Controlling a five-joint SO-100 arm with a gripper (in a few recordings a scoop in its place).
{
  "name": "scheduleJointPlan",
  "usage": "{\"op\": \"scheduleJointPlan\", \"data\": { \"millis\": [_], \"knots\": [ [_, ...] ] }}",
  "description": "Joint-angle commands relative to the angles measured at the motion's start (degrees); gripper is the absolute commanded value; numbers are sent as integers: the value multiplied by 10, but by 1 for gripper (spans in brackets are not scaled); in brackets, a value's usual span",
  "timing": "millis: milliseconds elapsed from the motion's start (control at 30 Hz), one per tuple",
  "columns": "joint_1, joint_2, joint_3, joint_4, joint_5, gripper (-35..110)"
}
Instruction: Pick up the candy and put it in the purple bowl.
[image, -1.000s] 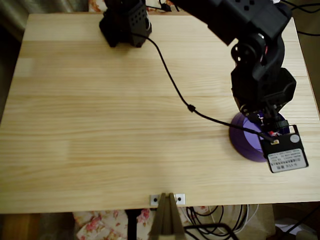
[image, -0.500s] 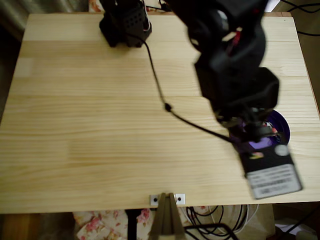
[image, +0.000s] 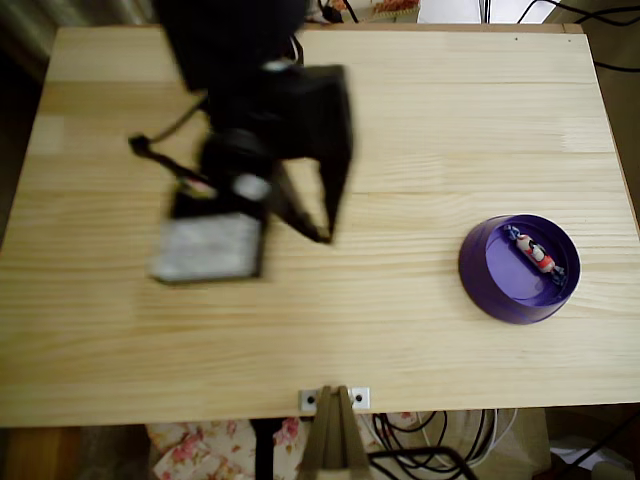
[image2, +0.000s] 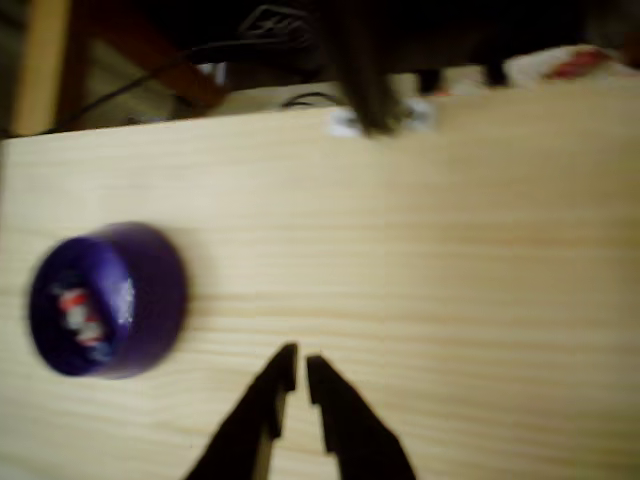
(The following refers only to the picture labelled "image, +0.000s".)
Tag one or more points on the purple round bowl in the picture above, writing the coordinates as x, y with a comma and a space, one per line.
500, 280

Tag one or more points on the candy white red blue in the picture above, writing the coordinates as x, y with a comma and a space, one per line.
534, 252

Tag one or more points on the black gripper with labelled servo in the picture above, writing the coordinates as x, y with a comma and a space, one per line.
327, 150

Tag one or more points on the silver metal mounting bracket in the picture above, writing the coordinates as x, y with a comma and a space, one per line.
360, 398

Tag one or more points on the black robot arm with base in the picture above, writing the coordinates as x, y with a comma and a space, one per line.
225, 35

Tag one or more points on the beige camera stand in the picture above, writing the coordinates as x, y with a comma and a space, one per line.
334, 440

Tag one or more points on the black vertical pole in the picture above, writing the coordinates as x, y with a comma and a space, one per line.
265, 450

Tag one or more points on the floral fabric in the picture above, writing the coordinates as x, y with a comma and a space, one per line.
200, 447
395, 6

